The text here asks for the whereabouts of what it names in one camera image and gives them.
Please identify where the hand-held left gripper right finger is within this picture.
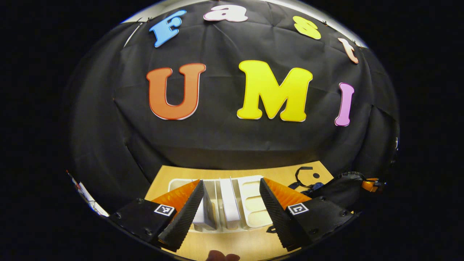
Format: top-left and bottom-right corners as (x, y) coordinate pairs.
(259, 177), (357, 252)

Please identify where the white plastic bookshelf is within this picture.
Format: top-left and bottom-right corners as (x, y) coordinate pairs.
(167, 175), (274, 233)

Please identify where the blue and black schoolbag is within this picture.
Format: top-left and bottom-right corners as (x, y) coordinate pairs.
(288, 166), (367, 212)

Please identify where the black backdrop cloth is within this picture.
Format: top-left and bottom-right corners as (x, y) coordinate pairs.
(67, 0), (401, 218)

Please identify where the white side desk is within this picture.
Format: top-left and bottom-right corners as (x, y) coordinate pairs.
(67, 171), (109, 217)

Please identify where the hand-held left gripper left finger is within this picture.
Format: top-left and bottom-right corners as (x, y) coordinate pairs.
(109, 179), (205, 253)

